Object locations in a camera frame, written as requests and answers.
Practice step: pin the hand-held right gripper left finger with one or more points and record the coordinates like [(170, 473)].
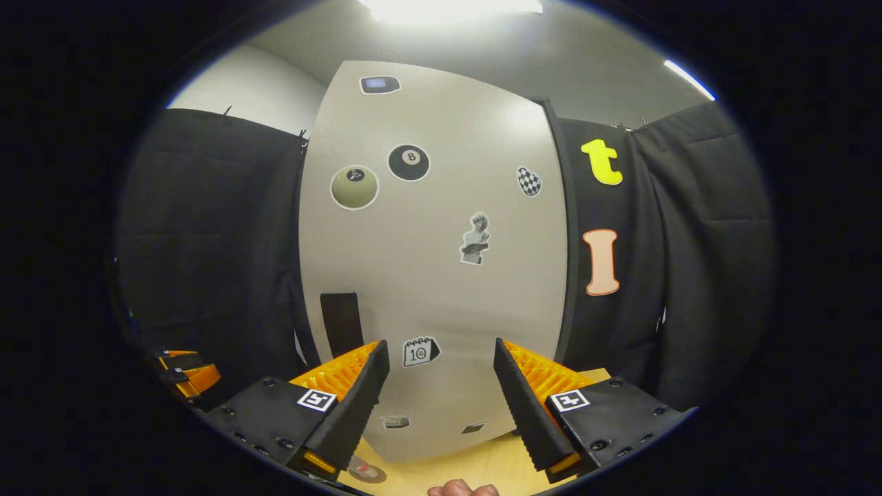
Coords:
[(355, 413)]

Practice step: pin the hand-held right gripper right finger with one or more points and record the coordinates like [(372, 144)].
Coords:
[(524, 413)]

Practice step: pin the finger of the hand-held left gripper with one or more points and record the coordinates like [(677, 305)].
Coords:
[(200, 380), (180, 358)]

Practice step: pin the white cabinet door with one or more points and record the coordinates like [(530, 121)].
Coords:
[(413, 275)]

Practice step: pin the round grey disc red mark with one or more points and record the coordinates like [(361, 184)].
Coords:
[(365, 470)]

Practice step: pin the black backdrop cloth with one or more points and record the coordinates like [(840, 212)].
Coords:
[(207, 241)]

